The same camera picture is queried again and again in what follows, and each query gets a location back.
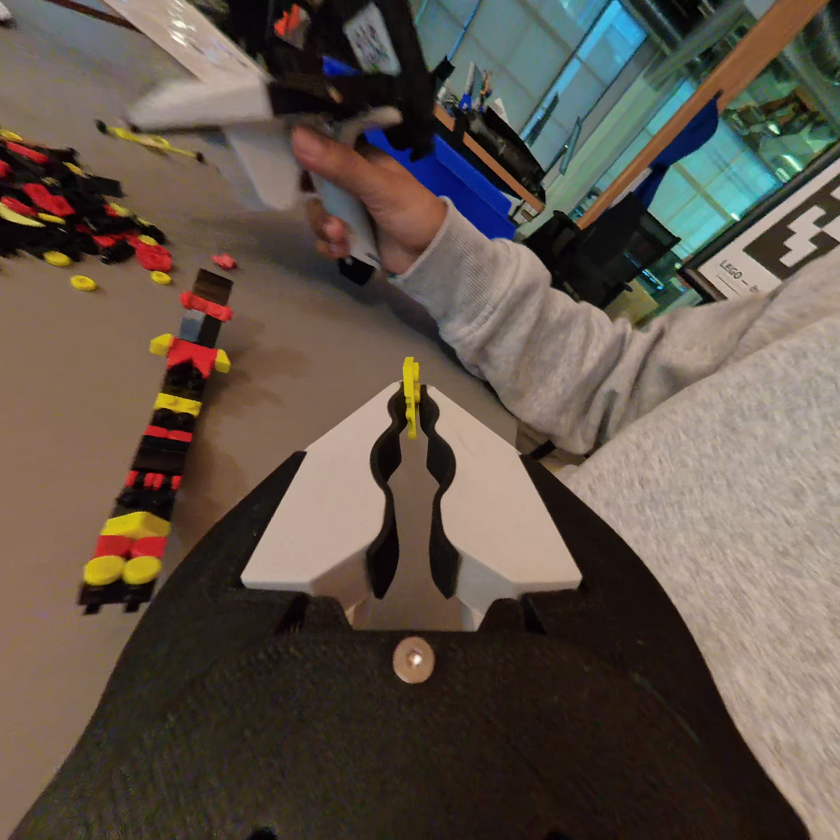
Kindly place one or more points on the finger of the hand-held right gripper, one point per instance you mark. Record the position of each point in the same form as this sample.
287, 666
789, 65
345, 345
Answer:
203, 102
262, 170

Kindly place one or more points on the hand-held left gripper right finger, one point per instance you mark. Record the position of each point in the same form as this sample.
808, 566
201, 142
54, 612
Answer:
512, 518

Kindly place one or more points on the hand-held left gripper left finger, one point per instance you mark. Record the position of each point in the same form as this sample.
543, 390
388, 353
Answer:
315, 512

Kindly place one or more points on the small red lego piece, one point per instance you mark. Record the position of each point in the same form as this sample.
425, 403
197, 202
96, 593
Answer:
224, 261

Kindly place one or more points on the pile of lego pieces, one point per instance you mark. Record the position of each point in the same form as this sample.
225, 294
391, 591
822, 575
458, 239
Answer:
59, 203

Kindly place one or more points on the person's right forearm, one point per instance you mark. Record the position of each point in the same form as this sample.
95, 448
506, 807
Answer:
525, 328

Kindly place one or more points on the long lego build strip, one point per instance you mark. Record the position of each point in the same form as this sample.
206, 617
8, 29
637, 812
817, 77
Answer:
170, 420

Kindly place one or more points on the person's right hand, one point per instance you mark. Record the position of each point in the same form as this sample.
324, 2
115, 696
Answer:
394, 203

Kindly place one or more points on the yellow stick with black ends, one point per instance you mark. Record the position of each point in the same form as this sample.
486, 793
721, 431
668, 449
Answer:
151, 141

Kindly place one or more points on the white instruction sheet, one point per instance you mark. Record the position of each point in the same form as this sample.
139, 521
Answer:
190, 33

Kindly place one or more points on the large blue plastic bin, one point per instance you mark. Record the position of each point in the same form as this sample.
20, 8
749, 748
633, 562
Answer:
459, 184

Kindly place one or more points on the black bundle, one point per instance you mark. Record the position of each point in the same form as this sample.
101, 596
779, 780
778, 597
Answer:
505, 151

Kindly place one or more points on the black office chair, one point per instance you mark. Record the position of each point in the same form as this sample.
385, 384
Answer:
604, 256

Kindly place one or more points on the blue cloth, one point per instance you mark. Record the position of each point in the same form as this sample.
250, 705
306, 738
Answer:
682, 144

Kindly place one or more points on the white printed sign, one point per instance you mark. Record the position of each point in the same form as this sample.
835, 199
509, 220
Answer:
787, 243

